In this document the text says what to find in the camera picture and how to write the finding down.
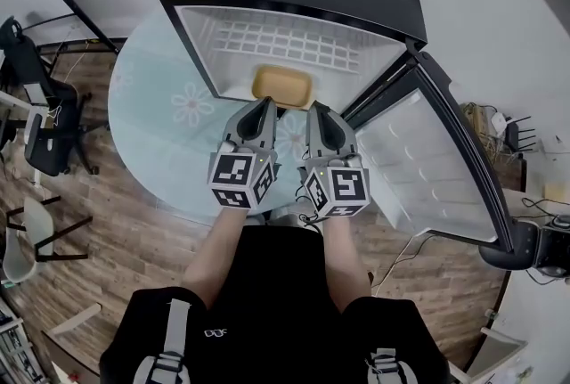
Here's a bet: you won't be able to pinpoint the black office chair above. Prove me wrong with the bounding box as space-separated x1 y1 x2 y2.
0 15 100 177

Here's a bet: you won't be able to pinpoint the pale floral round tablecloth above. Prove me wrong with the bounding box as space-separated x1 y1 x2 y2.
108 9 357 228

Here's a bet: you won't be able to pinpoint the black router with antennas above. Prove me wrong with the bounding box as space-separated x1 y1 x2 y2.
504 114 539 152

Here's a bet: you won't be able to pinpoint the grey harness strap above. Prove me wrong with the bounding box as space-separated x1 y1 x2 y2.
363 347 416 384
132 297 193 384

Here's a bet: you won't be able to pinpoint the metal storage rack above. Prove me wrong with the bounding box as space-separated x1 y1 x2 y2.
0 296 35 384

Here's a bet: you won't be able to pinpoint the person's right forearm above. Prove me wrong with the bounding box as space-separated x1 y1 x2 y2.
319 212 373 315

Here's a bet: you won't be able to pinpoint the white floor cable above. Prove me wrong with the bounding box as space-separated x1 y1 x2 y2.
370 233 429 290

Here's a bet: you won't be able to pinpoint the white chair with black legs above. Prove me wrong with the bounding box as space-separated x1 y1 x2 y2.
0 193 94 286

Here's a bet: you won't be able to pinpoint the person's left forearm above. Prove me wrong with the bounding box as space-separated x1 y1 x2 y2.
182 206 251 308

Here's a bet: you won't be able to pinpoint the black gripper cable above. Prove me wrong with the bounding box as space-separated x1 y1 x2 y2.
295 212 322 235

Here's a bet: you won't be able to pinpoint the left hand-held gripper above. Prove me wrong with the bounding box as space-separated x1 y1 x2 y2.
207 95 281 211

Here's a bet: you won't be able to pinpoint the person's grey shoes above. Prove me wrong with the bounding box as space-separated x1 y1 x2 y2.
245 206 309 228

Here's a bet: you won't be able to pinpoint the tan container with wooden lid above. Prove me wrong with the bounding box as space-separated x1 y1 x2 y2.
250 64 314 111

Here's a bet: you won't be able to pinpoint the small white device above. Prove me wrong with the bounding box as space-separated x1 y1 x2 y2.
489 111 509 136

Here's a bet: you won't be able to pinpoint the white wire fridge shelf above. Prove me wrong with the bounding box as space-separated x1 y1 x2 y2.
212 19 362 74

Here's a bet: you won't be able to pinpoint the grey and black machine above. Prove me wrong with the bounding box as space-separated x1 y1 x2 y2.
477 213 570 282

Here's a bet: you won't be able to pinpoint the person's black shirt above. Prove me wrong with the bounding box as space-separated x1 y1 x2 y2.
99 224 452 384

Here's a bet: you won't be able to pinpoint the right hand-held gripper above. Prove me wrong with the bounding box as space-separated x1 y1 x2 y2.
297 100 372 219

